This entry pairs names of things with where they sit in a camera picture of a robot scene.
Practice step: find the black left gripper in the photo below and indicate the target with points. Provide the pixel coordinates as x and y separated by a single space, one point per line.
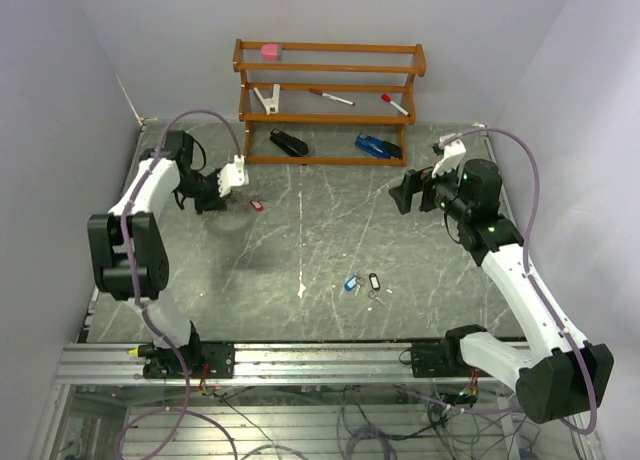
215 203

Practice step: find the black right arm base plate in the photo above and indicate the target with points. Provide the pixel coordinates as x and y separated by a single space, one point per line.
430 359

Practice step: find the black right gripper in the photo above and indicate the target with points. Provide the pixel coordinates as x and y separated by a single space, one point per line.
403 193

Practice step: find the red capped white marker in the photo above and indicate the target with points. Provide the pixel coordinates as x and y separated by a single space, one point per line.
387 99

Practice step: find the white plastic clamp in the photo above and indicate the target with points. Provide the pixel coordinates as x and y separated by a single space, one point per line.
270 104

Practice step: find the black stapler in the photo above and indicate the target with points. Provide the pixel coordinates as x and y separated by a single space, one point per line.
289 144

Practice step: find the red capped thin marker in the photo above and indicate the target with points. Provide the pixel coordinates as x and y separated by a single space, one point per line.
332 97

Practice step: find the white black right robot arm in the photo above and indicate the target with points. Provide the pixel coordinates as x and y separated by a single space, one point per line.
562 373

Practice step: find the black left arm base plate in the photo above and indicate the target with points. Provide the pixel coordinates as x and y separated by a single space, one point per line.
215 360

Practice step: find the blue stapler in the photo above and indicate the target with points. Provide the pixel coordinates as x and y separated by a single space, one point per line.
378 148

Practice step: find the red key tag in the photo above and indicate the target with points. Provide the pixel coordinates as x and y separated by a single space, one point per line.
257 205

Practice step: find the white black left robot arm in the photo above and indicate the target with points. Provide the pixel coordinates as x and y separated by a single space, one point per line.
130 262

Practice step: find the brown wooden shelf rack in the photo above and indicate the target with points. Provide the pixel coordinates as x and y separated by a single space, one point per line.
358 72

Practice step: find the pink eraser block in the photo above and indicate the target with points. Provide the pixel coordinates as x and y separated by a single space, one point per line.
271 52

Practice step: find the aluminium mounting rail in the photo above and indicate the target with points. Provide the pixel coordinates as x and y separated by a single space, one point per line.
254 364

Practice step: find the black tagged key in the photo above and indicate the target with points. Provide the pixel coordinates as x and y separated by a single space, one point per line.
374 293

